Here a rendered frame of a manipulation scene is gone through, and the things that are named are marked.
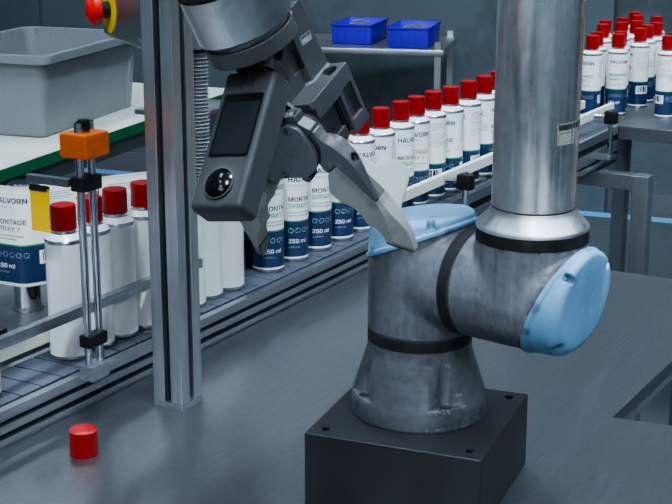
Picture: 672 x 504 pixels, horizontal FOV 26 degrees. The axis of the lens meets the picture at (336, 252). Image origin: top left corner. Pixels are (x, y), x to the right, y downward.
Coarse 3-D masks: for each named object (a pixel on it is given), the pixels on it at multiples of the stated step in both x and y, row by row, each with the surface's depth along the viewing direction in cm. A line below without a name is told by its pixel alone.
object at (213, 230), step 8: (208, 224) 213; (216, 224) 213; (208, 232) 213; (216, 232) 214; (208, 240) 213; (216, 240) 214; (208, 248) 214; (216, 248) 214; (208, 256) 214; (216, 256) 215; (208, 264) 214; (216, 264) 215; (208, 272) 215; (216, 272) 215; (208, 280) 215; (216, 280) 216; (208, 288) 215; (216, 288) 216; (208, 296) 215; (216, 296) 216
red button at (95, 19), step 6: (90, 0) 184; (96, 0) 184; (90, 6) 184; (96, 6) 184; (102, 6) 185; (108, 6) 185; (90, 12) 184; (96, 12) 184; (102, 12) 184; (108, 12) 185; (90, 18) 185; (96, 18) 184; (102, 18) 186; (96, 24) 185
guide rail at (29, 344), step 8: (40, 336) 191; (48, 336) 192; (16, 344) 187; (24, 344) 188; (32, 344) 189; (40, 344) 191; (0, 352) 184; (8, 352) 186; (16, 352) 187; (0, 360) 184
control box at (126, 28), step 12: (108, 0) 186; (120, 0) 182; (132, 0) 177; (120, 12) 182; (132, 12) 178; (108, 24) 187; (120, 24) 183; (132, 24) 178; (120, 36) 183; (132, 36) 179
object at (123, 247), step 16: (112, 192) 194; (112, 208) 194; (112, 224) 194; (128, 224) 195; (112, 240) 195; (128, 240) 195; (112, 256) 195; (128, 256) 196; (112, 272) 196; (128, 272) 196; (128, 304) 198; (128, 320) 198; (128, 336) 199
